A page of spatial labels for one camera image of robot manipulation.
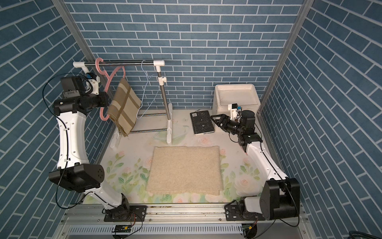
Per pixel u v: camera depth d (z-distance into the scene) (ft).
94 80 2.06
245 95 3.21
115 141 3.21
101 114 2.31
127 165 2.99
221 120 2.28
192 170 2.84
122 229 2.37
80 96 1.70
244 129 2.03
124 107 2.88
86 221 2.38
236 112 2.38
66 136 1.45
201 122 3.64
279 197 1.34
